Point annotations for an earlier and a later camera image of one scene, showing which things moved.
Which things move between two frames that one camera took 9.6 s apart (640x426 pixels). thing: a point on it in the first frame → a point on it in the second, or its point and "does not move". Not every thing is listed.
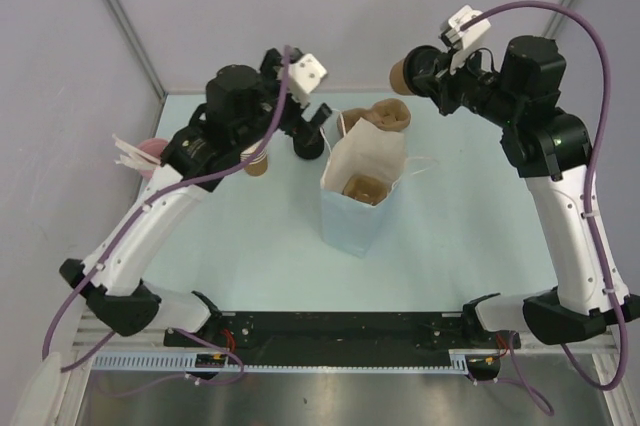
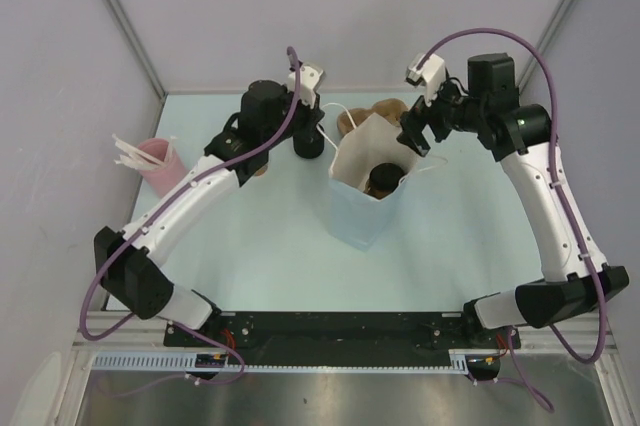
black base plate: (343, 338) does not move
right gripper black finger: (432, 80) → (413, 124)
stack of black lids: (310, 145) does not move
